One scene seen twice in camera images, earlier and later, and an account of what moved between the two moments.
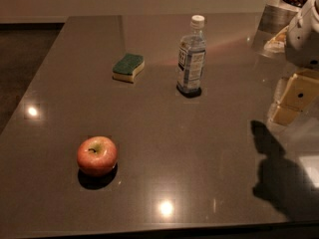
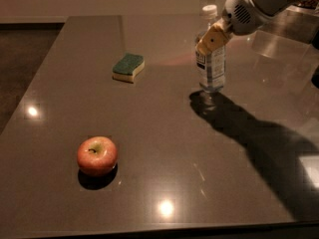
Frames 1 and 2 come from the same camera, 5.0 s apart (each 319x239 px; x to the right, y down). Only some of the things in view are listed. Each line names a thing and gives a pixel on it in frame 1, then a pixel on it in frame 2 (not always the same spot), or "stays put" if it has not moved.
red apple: x=98 y=155 stays put
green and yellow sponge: x=128 y=67 stays put
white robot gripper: x=304 y=42 → x=239 y=17
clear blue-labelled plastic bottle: x=191 y=60 → x=211 y=68
